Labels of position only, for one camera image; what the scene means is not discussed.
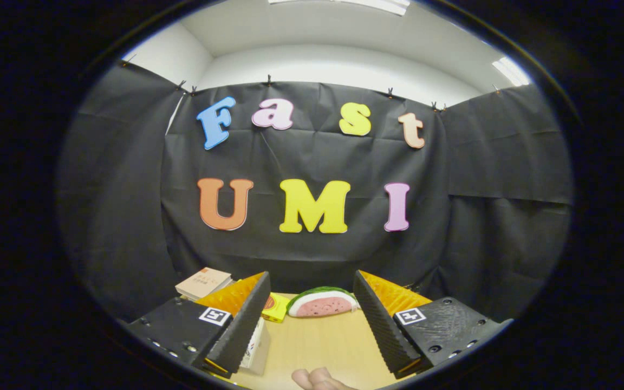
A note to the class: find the watermelon slice plush toy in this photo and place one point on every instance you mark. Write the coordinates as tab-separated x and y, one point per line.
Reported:
323	303

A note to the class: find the yellow box with red circle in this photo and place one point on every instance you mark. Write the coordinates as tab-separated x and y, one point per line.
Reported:
275	307

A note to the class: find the long ceiling light panel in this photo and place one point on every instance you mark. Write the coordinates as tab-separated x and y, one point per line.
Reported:
344	4

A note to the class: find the cream fabric storage box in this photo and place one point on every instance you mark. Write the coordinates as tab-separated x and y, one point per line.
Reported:
264	346

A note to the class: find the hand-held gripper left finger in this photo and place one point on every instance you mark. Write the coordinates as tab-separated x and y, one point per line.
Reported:
239	330

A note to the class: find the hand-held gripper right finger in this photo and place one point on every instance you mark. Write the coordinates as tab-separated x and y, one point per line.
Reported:
382	330

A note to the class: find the small ceiling light panel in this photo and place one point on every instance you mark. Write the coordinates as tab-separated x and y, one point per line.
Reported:
511	71

